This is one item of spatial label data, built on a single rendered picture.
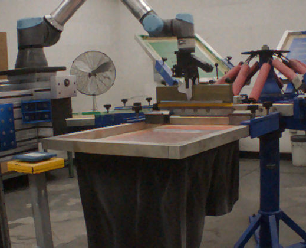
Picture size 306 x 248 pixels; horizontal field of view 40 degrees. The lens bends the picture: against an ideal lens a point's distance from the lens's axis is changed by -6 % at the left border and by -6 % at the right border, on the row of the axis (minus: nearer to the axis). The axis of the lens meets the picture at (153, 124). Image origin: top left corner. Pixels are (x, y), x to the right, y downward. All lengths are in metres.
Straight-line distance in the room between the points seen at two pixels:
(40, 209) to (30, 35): 0.82
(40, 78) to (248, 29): 4.70
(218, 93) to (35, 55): 0.78
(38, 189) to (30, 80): 0.65
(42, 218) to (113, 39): 6.11
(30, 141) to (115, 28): 5.69
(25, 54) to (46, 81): 0.17
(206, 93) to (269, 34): 4.39
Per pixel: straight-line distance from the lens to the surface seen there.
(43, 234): 1.41
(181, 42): 1.83
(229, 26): 6.40
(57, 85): 1.78
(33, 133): 1.85
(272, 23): 6.15
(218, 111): 2.07
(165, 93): 1.91
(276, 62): 2.44
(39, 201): 1.37
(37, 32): 1.93
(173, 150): 1.23
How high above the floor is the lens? 1.17
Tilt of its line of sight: 6 degrees down
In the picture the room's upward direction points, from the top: 3 degrees counter-clockwise
